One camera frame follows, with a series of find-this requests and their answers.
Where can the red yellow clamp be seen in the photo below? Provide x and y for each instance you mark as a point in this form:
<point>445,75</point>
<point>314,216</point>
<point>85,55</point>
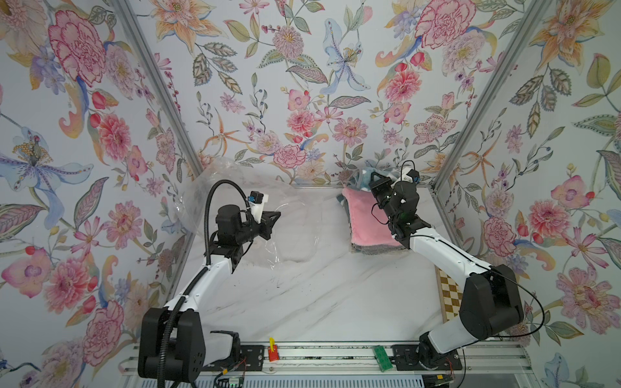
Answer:
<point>273,354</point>

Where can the green block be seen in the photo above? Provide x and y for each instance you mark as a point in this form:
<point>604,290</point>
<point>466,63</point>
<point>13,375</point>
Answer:
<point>382,358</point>

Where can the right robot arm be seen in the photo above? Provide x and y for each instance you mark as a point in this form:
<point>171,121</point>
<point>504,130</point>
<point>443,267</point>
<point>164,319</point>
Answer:
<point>491,301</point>

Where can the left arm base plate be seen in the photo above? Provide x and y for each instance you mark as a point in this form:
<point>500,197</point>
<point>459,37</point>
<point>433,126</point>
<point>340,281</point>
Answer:
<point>251,358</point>

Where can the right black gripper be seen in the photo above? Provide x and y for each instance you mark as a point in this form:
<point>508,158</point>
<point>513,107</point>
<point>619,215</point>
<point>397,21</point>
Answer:
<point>388,186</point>

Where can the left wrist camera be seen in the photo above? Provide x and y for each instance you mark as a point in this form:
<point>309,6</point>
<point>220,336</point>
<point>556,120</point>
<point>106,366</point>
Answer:
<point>257,201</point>

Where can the pink blanket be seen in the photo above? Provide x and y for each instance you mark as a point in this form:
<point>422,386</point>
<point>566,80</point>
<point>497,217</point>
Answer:
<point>371,218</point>

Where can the right aluminium corner post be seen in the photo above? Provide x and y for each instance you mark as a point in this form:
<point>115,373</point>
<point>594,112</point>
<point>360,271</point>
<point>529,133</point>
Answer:
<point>530,21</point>

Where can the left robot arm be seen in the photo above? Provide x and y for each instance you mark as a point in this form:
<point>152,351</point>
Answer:
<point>175,346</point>

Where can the clear plastic vacuum bag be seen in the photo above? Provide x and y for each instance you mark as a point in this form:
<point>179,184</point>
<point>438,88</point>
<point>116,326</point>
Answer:
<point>296,235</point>

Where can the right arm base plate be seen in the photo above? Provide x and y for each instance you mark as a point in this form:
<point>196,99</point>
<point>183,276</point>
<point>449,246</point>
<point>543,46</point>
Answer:
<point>408,357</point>

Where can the grey fuzzy blanket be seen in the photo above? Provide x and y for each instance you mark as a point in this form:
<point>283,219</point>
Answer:
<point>373,250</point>

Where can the left aluminium corner post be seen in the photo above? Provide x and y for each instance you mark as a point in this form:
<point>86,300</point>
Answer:
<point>131,26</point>

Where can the aluminium front rail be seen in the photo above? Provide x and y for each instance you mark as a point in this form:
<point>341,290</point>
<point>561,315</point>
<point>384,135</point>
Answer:
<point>489,357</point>

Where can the aluminium corner post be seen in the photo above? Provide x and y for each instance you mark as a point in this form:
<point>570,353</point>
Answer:
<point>530,21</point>
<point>131,26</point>

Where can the wooden chessboard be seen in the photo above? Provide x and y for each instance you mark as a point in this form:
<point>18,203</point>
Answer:
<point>450,296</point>

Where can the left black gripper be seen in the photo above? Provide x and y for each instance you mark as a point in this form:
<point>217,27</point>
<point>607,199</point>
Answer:
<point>265,225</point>

